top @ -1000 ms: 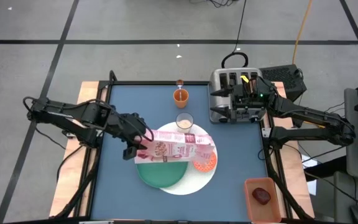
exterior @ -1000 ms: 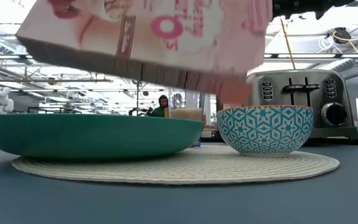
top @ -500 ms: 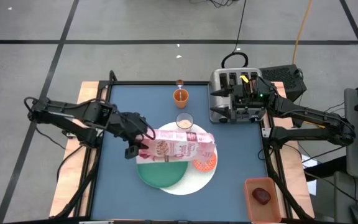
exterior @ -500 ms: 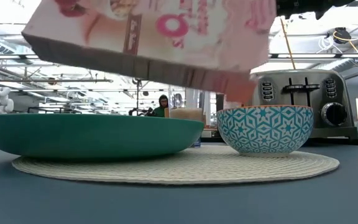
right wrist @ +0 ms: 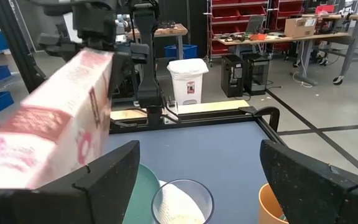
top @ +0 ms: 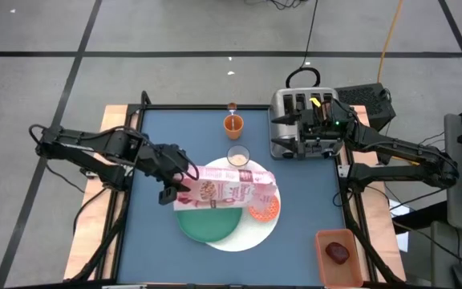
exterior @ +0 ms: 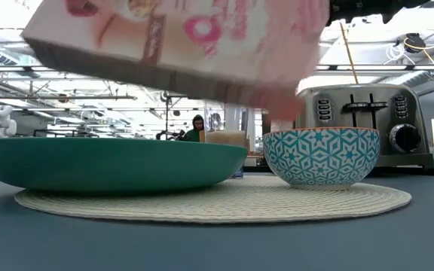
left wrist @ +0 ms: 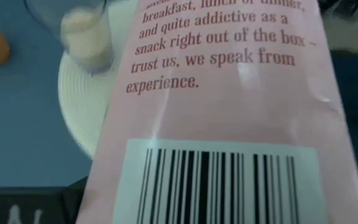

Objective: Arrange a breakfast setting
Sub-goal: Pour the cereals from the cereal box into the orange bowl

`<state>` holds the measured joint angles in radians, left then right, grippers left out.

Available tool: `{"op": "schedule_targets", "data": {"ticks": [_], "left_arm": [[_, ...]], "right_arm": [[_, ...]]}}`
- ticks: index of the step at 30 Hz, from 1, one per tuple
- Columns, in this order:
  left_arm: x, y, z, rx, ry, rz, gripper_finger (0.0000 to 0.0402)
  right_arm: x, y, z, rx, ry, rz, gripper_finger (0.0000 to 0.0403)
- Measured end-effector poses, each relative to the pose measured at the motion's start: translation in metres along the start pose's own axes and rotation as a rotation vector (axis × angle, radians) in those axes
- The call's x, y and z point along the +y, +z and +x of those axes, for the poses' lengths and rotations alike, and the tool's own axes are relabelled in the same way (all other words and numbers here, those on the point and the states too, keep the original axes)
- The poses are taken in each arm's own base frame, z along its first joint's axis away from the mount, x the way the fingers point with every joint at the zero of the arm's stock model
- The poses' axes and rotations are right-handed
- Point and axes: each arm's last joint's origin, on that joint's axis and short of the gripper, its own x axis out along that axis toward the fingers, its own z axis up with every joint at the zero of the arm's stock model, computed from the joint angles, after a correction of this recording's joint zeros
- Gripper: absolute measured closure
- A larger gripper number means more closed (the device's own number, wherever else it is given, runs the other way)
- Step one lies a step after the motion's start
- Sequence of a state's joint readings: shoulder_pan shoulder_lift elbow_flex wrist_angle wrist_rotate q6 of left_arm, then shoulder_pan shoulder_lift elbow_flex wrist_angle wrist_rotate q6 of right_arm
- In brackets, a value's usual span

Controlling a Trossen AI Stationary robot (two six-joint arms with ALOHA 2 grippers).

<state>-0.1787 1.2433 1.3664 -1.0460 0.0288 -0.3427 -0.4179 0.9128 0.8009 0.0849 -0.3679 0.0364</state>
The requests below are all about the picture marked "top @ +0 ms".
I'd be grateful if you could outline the silver four-slot toaster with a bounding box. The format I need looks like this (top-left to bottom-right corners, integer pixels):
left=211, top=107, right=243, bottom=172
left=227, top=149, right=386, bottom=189
left=269, top=87, right=342, bottom=161

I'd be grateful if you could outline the white round woven placemat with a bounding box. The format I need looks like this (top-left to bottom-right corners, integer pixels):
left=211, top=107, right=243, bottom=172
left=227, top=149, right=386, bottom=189
left=192, top=156, right=282, bottom=253

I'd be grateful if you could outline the black power cable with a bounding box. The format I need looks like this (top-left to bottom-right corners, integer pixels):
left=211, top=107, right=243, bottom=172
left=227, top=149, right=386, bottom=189
left=285, top=0, right=322, bottom=89

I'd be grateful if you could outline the black vented equipment box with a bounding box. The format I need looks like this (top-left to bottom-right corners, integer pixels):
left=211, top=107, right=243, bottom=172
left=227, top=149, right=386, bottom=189
left=334, top=83, right=397, bottom=132

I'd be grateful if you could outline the dark red apple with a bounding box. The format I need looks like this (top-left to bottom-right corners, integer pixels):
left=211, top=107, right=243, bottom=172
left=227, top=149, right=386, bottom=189
left=325, top=241, right=351, bottom=266

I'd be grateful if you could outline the clear drinking glass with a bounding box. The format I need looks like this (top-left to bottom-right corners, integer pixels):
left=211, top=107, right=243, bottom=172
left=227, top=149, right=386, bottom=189
left=226, top=144, right=252, bottom=169

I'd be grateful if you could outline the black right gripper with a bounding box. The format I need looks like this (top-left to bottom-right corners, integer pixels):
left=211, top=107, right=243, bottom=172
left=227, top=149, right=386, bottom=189
left=269, top=104, right=356, bottom=158

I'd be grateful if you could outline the black floor cable bundle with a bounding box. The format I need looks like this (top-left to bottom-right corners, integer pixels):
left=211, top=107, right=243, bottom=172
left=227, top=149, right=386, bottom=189
left=246, top=0, right=308, bottom=11

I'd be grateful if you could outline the yellow power cable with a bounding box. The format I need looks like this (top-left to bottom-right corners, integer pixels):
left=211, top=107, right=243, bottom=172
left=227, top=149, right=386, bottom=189
left=376, top=0, right=404, bottom=83

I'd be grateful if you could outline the small spoon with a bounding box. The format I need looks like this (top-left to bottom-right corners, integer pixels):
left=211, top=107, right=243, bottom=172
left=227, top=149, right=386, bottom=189
left=226, top=102, right=239, bottom=132

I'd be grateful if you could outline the green round plate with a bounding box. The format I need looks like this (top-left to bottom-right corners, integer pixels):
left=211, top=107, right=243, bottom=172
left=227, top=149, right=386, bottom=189
left=176, top=206, right=243, bottom=244

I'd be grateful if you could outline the orange rectangular tray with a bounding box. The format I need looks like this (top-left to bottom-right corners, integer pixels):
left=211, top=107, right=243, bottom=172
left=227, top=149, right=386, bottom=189
left=314, top=228, right=364, bottom=289

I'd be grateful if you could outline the orange cup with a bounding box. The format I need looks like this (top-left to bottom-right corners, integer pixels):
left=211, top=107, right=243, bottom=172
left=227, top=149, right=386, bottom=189
left=222, top=114, right=245, bottom=140

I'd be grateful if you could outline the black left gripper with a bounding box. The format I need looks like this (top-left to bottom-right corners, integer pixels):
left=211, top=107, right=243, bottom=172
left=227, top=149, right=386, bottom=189
left=136, top=140, right=194, bottom=206

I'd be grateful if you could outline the wooden table side board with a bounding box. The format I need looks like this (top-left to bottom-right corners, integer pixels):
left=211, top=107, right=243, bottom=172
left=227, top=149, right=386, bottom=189
left=351, top=104, right=407, bottom=282
left=63, top=104, right=130, bottom=282

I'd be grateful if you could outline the pink strawberry cereal box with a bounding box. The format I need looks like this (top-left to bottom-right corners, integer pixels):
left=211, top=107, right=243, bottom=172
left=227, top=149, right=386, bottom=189
left=172, top=164, right=278, bottom=212

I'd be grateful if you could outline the blue patterned bowl orange inside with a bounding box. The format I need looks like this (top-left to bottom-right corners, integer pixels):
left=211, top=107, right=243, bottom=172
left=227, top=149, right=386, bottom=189
left=248, top=194, right=281, bottom=224

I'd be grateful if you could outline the grey furniture block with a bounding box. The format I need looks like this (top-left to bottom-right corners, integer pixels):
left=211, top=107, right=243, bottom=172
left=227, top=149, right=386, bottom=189
left=429, top=220, right=462, bottom=289

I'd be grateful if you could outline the black table frame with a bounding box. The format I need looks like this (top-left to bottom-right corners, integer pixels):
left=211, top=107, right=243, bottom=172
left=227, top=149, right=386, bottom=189
left=70, top=91, right=407, bottom=289

